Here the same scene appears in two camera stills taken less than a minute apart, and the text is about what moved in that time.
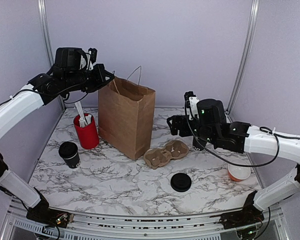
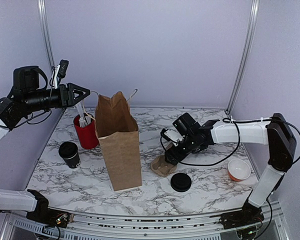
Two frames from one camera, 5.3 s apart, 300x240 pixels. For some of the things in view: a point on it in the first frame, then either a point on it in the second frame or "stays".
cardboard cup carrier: (157, 157) -> (161, 167)
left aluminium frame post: (43, 13) stays
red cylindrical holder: (88, 135) stays
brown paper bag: (126, 115) -> (119, 140)
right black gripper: (182, 119) -> (169, 153)
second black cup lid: (180, 182) stays
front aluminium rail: (273, 225) stays
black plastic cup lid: (67, 150) stays
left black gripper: (100, 77) -> (66, 95)
